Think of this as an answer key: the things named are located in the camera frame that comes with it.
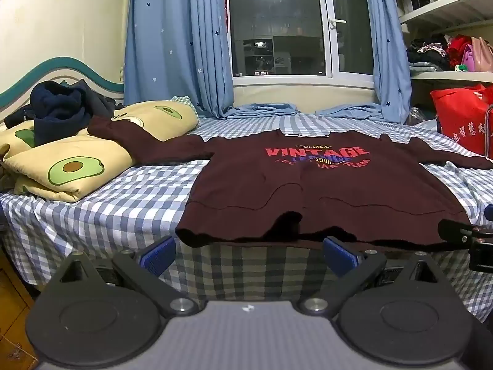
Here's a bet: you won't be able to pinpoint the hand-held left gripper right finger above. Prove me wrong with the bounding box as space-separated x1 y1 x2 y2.
296 236 460 317

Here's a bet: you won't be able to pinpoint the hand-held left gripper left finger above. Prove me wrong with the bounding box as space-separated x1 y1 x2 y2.
36 236 202 317

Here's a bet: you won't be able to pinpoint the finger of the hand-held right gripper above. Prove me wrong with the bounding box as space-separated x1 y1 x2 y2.
438 219 493 246

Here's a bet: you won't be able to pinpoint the maroon printed sweater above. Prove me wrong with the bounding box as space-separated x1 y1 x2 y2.
88 117 493 249

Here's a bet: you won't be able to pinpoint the navy blue clothes pile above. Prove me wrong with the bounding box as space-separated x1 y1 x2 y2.
4 80 124 147

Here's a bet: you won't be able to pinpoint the dark folded clothes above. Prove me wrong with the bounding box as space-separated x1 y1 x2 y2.
406 39 452 72

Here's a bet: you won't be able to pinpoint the blue checkered bed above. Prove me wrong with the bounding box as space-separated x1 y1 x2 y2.
0 102 493 323

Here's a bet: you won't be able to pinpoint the red printed tote bag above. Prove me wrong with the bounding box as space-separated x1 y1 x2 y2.
430 84 493 158

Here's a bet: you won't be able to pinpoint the avocado print yellow quilt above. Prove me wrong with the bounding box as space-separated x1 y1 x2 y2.
0 99 200 203

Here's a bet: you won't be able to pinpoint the pink handbag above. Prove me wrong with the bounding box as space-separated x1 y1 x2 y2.
462 36 493 73

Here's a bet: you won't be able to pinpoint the red cloth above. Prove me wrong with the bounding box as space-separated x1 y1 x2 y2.
446 35 478 70

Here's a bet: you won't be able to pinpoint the blue star curtain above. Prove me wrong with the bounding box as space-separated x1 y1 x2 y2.
316 0 414 125
123 0 302 120

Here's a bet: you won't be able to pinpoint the teal striped headboard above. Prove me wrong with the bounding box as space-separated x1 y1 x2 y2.
0 57 126 113

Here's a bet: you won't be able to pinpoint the white framed window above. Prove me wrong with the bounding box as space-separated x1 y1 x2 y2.
225 0 377 89

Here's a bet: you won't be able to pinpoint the white wall shelf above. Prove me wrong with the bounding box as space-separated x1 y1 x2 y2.
396 0 493 85

